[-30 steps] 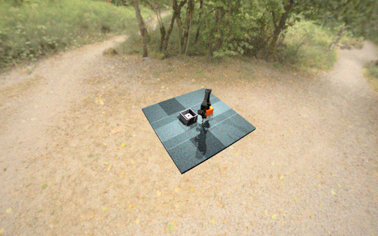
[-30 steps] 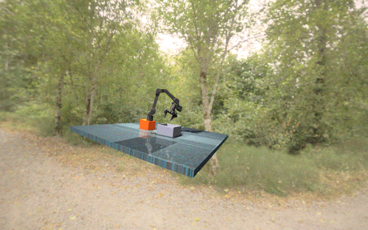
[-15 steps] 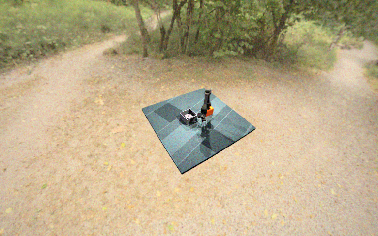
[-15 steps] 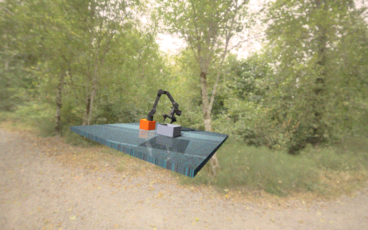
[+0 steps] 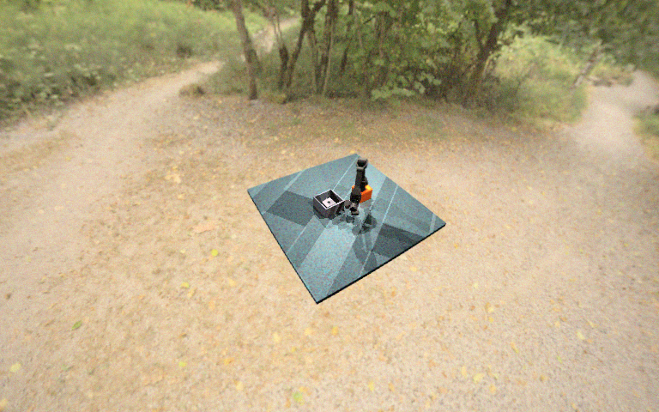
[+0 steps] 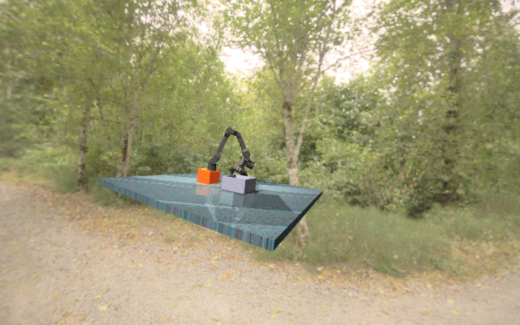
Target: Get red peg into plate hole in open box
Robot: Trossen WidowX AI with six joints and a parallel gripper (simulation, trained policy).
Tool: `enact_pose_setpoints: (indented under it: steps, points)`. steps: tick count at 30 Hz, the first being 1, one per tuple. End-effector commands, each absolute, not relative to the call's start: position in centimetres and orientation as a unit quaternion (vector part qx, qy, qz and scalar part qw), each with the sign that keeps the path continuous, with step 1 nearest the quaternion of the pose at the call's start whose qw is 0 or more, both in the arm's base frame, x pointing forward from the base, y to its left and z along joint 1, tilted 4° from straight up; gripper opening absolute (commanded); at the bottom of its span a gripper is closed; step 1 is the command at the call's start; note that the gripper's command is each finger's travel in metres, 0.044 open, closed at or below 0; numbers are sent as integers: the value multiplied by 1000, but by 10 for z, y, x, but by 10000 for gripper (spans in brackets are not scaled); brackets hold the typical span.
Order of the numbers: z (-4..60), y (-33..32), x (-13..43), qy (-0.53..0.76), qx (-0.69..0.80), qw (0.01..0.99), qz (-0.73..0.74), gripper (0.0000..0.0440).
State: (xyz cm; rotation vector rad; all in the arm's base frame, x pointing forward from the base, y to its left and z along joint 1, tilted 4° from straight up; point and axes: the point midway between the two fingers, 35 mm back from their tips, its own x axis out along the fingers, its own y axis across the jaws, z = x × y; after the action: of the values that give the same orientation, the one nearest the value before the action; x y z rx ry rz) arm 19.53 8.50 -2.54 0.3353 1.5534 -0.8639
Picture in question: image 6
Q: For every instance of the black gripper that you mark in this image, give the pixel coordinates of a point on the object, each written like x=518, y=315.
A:
x=232, y=169

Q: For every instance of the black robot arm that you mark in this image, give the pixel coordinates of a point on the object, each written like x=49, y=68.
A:
x=245, y=152

